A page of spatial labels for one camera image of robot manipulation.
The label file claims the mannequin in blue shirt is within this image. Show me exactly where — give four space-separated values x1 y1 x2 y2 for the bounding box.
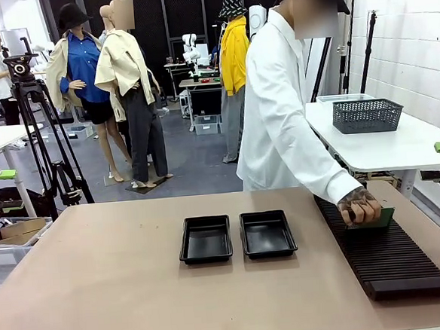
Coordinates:
41 0 135 187

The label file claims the black camera tripod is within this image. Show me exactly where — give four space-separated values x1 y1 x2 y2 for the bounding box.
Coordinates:
2 32 96 225

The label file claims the background work desk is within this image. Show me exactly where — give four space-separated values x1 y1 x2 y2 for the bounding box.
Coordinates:
178 76 227 133

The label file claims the black light stand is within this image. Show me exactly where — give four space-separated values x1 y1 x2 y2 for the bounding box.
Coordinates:
332 0 364 96
354 9 386 96

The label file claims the mannequin in yellow hoodie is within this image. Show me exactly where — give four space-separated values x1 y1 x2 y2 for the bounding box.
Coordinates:
211 0 261 165

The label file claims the mannequin in beige jacket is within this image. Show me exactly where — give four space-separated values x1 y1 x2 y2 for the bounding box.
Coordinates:
88 0 176 193

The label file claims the clear floor storage bin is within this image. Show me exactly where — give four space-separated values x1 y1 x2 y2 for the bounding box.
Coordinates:
193 114 221 136

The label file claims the black ESD tray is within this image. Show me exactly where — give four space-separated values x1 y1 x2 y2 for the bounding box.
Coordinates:
238 208 300 261
176 213 235 267

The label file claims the person in white shirt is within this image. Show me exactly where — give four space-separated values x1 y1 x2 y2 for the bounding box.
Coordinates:
225 0 365 212

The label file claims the patterned bucket hat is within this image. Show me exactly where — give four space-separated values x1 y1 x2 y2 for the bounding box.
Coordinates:
217 0 249 20

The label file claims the black brimmed hat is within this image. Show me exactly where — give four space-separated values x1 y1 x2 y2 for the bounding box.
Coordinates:
57 2 95 34

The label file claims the white-sleeved forearm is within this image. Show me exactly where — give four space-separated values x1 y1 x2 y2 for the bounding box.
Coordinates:
301 139 364 207

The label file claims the clear plastic bin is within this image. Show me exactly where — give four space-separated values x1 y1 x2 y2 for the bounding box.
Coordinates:
0 214 60 302

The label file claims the grey plastic basket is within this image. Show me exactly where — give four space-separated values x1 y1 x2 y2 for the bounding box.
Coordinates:
332 96 406 136

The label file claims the brown cardboard box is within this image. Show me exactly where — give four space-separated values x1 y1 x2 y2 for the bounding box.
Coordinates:
0 216 49 249

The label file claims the small white background robot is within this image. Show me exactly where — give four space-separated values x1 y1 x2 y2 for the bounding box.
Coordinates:
180 32 204 78

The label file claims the black slotted board rack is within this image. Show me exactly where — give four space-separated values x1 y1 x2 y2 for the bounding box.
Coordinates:
312 185 440 306

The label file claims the black bag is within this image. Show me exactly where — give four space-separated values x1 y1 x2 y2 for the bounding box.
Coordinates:
0 184 53 227

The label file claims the green printed circuit board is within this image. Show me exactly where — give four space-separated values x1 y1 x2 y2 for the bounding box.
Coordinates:
344 206 397 233

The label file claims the tattooed person hand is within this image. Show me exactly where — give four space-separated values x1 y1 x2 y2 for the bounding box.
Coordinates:
336 185 384 227

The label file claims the black mannequin base plate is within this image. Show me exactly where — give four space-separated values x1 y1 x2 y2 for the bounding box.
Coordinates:
124 175 170 197

